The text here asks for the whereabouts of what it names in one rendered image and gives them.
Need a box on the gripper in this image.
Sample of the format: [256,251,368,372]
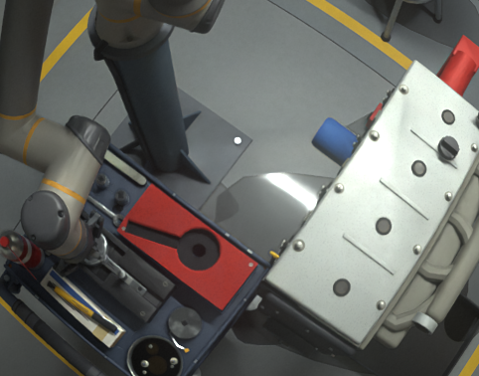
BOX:
[83,212,108,266]

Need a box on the silver ratchet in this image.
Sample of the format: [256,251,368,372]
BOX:
[94,235,150,295]

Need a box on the red foam tray nest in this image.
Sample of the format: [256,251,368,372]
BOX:
[116,183,259,312]

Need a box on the dark grey ratchet holder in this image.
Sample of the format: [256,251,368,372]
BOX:
[80,228,177,324]

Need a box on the silver cam cover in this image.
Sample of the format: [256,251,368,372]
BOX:
[263,60,479,349]

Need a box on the silver combination wrench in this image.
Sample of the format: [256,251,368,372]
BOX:
[85,195,124,227]

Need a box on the red spray can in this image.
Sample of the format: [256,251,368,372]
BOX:
[0,230,47,271]

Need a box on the yellow black pen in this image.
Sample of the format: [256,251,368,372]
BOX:
[47,281,119,334]

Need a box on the white blue notepad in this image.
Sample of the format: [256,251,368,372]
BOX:
[39,268,127,349]

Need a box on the grey round disc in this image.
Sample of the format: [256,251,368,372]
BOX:
[167,306,204,340]

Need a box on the black parts bowl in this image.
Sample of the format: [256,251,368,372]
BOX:
[126,335,185,376]

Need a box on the navy blue tool cart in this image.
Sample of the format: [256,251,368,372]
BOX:
[0,142,272,376]

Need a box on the grey drip pan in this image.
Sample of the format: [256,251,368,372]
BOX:
[215,171,335,226]

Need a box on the blue oil filter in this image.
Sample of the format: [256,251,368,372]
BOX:
[311,116,360,160]

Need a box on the grey pipe stub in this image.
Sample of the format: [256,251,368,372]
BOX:
[412,312,439,335]

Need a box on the beige engine block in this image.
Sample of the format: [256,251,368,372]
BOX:
[374,145,479,349]

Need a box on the black oil filler cap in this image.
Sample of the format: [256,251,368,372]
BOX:
[437,135,461,161]

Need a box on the red engine stand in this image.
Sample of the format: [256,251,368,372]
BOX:
[435,34,479,97]

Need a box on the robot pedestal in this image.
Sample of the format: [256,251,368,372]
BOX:
[86,8,254,212]

